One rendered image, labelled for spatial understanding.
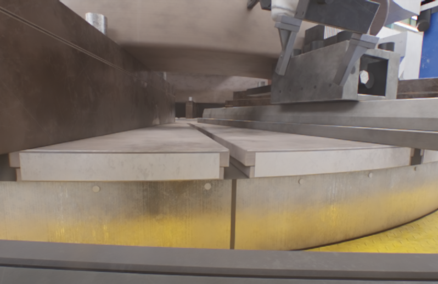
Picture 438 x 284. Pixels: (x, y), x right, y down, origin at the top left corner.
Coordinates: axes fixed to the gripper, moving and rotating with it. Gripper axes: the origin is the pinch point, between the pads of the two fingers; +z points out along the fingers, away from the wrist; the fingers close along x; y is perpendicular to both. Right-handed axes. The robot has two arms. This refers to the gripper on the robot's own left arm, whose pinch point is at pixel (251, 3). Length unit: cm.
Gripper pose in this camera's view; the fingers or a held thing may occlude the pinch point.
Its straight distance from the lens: 121.7
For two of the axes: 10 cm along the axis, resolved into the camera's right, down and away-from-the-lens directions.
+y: 0.2, -9.9, -1.2
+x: -9.6, 0.1, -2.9
